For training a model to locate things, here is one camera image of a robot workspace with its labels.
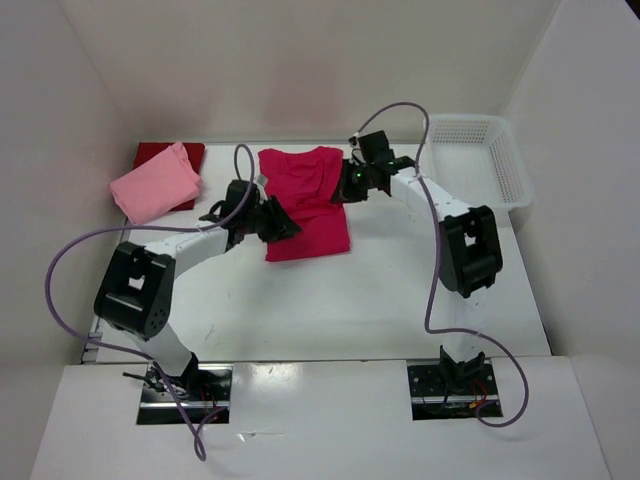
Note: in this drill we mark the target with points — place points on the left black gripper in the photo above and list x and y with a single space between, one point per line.
281 225

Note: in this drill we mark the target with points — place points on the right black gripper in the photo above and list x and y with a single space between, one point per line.
343 192

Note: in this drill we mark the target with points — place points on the crimson t shirt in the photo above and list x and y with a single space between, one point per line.
304 183

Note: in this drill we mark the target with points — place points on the dark red t shirt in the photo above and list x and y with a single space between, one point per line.
192 160

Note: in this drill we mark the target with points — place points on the pink t shirt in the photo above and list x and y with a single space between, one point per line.
155 185

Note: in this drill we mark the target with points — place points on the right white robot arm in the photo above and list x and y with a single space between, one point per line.
468 255

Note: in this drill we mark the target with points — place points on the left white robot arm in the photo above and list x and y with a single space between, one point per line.
136 292

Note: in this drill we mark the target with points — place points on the white plastic basket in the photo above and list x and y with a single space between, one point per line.
477 159

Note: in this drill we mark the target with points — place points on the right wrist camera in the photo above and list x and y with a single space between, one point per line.
372 148

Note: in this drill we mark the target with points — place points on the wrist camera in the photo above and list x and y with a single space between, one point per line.
372 148
242 196

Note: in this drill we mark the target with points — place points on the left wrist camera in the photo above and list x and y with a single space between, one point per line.
242 196

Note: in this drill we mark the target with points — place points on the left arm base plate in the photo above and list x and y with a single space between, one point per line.
209 401

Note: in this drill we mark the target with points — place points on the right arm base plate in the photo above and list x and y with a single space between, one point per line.
432 399

